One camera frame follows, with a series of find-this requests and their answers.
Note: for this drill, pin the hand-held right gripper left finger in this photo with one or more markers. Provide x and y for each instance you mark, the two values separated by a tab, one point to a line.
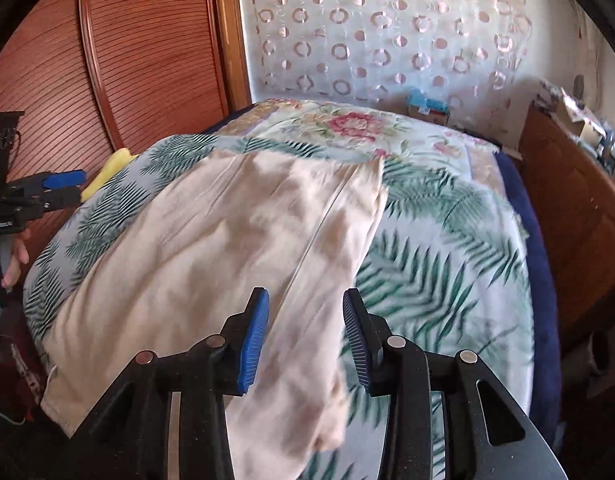
252	345

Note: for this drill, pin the beige printed t-shirt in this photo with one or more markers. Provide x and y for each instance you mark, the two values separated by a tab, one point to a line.
212	240

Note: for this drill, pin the person's left hand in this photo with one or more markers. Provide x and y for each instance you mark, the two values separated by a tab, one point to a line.
16	260

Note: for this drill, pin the navy blue mattress cover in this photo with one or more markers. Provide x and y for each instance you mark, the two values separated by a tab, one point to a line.
542	285

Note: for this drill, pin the small cardboard box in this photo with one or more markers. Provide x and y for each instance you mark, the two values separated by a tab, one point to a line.
432	117

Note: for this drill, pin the wooden headboard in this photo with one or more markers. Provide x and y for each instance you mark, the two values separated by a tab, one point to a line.
152	50

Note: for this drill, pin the dark red patterned cloth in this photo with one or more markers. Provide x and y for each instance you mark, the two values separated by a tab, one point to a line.
12	375

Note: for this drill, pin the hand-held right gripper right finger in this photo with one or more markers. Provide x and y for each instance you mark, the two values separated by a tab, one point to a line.
360	345

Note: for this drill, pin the wooden side cabinet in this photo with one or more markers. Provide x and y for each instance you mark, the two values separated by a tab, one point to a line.
582	220

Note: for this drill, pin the open cardboard box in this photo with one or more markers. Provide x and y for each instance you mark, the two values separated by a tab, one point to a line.
585	120

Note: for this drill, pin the white circle pattern curtain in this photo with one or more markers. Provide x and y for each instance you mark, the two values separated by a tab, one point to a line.
387	25

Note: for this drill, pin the floral leaf bed sheet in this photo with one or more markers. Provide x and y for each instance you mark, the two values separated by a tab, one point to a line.
437	260

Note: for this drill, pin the blue plastic bag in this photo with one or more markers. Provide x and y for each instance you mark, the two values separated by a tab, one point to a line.
425	99

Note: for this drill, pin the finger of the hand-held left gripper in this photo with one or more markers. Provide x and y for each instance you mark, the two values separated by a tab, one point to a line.
65	178
62	196

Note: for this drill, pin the yellow plush toy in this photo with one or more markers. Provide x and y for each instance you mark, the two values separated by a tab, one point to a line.
110	170

